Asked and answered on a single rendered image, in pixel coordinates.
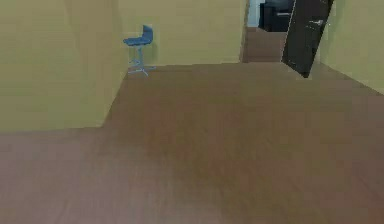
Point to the black cabinet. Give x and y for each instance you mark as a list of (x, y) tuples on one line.
[(276, 16)]

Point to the black room door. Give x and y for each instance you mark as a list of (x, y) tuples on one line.
[(306, 36)]

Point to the blue swivel chair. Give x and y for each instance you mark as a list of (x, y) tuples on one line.
[(140, 39)]

